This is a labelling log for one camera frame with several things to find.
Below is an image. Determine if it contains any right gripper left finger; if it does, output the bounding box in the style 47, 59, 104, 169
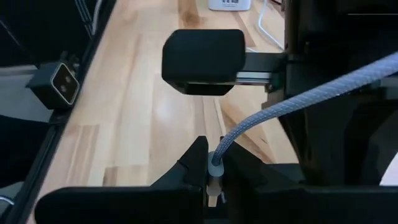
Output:
34, 136, 209, 224

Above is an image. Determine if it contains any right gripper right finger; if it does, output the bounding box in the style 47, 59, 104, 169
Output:
222, 141, 398, 224

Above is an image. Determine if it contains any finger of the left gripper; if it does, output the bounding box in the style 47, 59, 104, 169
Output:
161, 29, 247, 96

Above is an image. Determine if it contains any white USB charging hub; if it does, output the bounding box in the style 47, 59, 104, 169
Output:
207, 0, 252, 12

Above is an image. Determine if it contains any grey braided USB cable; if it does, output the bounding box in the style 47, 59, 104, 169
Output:
206, 51, 398, 208

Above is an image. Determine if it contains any black table-level camera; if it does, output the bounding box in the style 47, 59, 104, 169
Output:
25, 60, 81, 111

